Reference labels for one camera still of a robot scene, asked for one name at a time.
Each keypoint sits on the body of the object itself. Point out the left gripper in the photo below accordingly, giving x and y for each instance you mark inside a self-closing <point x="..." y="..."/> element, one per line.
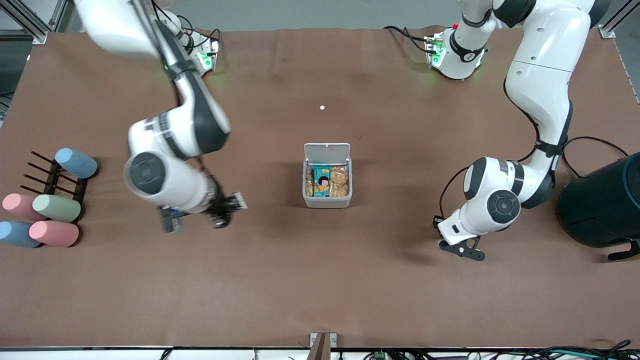
<point x="435" y="224"/>

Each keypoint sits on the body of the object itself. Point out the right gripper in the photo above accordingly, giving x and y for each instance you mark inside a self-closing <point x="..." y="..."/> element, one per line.
<point x="220" y="205"/>

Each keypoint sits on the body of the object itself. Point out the small white lidded bin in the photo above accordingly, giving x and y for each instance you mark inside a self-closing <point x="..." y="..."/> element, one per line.
<point x="327" y="201"/>

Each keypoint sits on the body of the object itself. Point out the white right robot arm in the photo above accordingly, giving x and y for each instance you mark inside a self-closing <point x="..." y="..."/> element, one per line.
<point x="165" y="140"/>

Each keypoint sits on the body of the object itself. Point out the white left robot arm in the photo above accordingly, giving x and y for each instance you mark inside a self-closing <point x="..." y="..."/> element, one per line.
<point x="540" y="60"/>

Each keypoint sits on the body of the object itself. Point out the teal round pedal bin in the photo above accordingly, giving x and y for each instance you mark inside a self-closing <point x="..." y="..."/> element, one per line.
<point x="600" y="205"/>

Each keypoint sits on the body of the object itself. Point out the black bin foot pedal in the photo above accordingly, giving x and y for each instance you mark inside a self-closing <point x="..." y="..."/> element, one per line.
<point x="625" y="251"/>

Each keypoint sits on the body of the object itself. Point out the small clear cookie bag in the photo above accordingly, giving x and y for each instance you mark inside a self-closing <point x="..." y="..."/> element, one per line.
<point x="309" y="182"/>

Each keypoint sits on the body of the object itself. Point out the teal snack packet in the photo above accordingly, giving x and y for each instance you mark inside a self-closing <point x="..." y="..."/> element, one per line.
<point x="321" y="181"/>

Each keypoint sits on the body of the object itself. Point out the brown table cover sheet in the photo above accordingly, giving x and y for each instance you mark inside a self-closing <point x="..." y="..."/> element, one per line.
<point x="320" y="280"/>

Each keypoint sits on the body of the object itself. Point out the large clear cookie bag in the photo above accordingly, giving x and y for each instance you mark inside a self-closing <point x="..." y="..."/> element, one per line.
<point x="340" y="181"/>

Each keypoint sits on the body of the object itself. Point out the green terminal connector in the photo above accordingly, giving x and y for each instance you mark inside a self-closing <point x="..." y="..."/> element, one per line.
<point x="380" y="355"/>

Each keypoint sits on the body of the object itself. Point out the light blue plastic cup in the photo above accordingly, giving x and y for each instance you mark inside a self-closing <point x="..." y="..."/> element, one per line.
<point x="75" y="163"/>
<point x="15" y="233"/>

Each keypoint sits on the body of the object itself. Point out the pale green plastic cup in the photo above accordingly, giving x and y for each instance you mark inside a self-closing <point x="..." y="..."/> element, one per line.
<point x="56" y="208"/>

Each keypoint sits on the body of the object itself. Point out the pink plastic cup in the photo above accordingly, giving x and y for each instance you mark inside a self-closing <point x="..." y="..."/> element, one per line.
<point x="52" y="233"/>
<point x="17" y="205"/>

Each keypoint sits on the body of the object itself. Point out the dark brown cup rack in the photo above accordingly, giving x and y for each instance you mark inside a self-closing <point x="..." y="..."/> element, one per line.
<point x="52" y="186"/>

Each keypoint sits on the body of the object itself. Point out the metal table edge bracket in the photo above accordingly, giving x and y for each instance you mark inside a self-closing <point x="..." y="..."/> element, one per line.
<point x="322" y="345"/>

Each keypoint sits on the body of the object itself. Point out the aluminium frame profile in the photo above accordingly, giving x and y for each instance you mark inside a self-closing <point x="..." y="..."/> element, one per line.
<point x="25" y="20"/>
<point x="607" y="31"/>

